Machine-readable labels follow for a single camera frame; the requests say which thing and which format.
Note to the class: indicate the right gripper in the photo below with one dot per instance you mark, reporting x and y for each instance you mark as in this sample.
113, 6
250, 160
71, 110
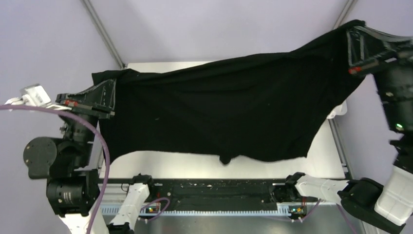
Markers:
363, 43

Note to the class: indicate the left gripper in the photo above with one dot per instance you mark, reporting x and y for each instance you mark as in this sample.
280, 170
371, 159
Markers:
101, 95

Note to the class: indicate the black t shirt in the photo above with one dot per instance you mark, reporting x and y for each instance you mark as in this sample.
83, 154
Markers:
267, 106

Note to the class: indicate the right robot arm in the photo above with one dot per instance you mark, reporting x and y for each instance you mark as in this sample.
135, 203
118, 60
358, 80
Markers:
386, 206

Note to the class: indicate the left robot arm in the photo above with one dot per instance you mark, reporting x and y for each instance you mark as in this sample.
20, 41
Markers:
73, 191

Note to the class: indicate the white plastic laundry basket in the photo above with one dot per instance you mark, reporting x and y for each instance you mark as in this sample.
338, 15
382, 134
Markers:
339, 110

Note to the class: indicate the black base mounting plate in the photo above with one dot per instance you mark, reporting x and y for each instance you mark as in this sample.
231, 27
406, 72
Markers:
224, 195

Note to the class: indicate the right corner metal post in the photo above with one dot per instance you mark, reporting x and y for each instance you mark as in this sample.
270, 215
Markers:
349, 4

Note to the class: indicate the corner metal post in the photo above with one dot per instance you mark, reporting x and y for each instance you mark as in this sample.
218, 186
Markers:
97, 22
349, 4

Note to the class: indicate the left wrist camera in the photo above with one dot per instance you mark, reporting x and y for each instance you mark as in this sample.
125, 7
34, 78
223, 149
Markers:
33, 95

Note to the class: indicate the left corner metal post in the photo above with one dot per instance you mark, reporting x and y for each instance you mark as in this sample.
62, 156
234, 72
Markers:
97, 22

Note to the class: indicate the aluminium frame rail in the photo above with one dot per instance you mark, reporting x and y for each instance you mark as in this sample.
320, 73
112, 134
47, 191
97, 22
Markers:
286, 211

